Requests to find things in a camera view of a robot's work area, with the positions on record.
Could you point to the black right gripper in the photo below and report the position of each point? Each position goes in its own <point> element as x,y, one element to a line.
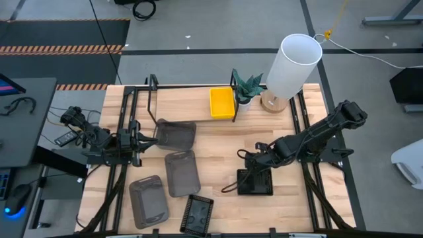
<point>266,158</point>

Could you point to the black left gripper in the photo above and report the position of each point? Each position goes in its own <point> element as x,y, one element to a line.
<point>136,145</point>

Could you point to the grey mesh basket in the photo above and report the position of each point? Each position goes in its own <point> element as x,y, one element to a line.
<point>148,201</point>
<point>175,135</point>
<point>182,173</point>

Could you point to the yellow plastic basket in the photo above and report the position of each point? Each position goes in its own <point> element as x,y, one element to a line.
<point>223,116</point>
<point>222,102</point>

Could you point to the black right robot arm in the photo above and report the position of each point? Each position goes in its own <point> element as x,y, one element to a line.
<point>317,132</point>

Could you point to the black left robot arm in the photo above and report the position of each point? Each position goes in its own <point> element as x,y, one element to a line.
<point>96,135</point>

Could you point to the small potted green plant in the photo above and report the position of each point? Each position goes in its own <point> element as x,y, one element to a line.
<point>246,89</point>

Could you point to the black power adapter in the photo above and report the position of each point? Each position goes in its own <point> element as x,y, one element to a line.
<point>66,138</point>

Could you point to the white lamp with wooden base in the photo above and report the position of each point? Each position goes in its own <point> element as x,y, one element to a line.
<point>291,72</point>

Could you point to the black side desk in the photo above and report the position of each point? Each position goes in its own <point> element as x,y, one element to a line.
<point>26,132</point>

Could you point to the black hazard-striped floor mat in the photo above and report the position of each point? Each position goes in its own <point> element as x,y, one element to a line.
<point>66,33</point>

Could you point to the black computer mouse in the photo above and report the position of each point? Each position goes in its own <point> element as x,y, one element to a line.
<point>18,198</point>

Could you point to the black keyboard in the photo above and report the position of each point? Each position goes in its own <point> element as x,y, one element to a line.
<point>4,183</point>

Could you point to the computer monitor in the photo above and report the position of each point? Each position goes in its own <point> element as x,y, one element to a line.
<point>8,87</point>

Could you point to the grey side table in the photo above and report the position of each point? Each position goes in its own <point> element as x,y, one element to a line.
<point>20,228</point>

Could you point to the white plastic object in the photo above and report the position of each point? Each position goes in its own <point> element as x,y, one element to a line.
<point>409,158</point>

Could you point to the black box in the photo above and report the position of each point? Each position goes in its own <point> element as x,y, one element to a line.
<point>408,86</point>

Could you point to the grey metal desk leg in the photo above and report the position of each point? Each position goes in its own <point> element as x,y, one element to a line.
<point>390,20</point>

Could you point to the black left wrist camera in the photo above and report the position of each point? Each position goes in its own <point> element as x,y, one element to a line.
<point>125,141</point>

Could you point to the wooden shelf with black frame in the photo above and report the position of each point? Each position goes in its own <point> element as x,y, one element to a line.
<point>185,104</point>

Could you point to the black metal table frame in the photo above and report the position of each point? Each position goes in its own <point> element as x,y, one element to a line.
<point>129,90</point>

